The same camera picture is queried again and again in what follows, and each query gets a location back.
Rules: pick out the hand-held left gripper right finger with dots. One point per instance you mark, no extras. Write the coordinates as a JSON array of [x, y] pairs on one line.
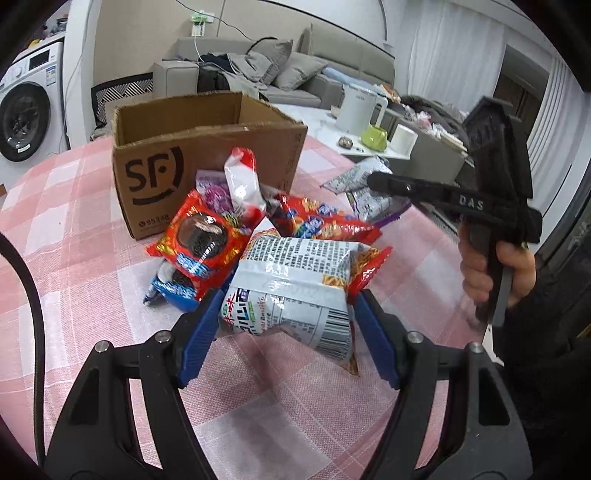
[[376, 337]]

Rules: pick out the white paper roll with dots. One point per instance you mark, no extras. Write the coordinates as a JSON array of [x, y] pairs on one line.
[[404, 141]]

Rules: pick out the person's right hand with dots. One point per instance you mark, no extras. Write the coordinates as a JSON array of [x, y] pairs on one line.
[[473, 272]]

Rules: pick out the grey jacket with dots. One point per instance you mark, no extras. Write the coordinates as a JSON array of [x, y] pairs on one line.
[[240, 64]]

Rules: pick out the white washing machine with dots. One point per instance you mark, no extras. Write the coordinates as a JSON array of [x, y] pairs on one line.
[[27, 110]]

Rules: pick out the dark clothes pile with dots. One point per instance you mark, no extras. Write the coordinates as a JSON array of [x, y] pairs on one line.
[[212, 78]]

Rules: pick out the grey clothes heap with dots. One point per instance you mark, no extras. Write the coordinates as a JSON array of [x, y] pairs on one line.
[[429, 113]]

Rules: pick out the blue cookie packet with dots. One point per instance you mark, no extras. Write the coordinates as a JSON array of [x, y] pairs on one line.
[[173, 290]]

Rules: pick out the brown wooden door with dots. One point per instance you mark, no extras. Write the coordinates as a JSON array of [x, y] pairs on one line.
[[521, 87]]

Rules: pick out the marble top coffee table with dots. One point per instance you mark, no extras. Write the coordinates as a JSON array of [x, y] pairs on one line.
[[318, 124]]

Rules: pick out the black and white patterned basket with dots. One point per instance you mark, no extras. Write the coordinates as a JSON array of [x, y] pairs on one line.
[[120, 90]]

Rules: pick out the silver and purple snack packet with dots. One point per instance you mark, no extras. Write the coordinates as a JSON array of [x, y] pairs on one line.
[[353, 177]]

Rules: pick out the light blue roll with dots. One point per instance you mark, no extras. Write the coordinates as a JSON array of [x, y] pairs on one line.
[[336, 75]]

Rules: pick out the white electric kettle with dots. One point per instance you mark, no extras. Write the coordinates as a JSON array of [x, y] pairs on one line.
[[355, 110]]

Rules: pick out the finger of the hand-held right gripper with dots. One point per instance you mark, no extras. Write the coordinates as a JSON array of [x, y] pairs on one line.
[[397, 187]]

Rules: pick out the red cookie packet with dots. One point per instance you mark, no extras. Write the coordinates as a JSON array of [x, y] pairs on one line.
[[198, 240]]

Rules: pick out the red candy packet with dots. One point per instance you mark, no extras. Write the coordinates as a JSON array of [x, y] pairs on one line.
[[323, 221]]

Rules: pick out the grey sofa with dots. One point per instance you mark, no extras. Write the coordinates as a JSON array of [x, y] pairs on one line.
[[351, 60]]

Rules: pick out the small purple snack packet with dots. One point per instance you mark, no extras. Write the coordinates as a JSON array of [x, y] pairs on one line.
[[211, 194]]

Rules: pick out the brown cardboard box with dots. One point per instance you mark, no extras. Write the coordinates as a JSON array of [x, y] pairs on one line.
[[207, 147]]

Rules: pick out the person's right forearm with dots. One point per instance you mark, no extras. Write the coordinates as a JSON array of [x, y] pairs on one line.
[[545, 369]]

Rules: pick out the grey cushion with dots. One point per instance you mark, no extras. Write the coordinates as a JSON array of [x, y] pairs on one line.
[[270, 60], [300, 71]]

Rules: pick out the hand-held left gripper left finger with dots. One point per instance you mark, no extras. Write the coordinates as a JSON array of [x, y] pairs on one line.
[[198, 339]]

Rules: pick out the white noodle snack packet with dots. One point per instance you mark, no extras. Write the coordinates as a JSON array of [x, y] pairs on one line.
[[295, 277]]

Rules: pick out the pink checked tablecloth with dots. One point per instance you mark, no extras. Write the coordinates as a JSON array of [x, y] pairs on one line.
[[92, 258]]

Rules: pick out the wall socket with green plug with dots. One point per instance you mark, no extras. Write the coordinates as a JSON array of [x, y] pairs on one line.
[[199, 21]]

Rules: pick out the red and white snack packet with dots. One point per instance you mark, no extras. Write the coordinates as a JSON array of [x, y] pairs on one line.
[[242, 184]]

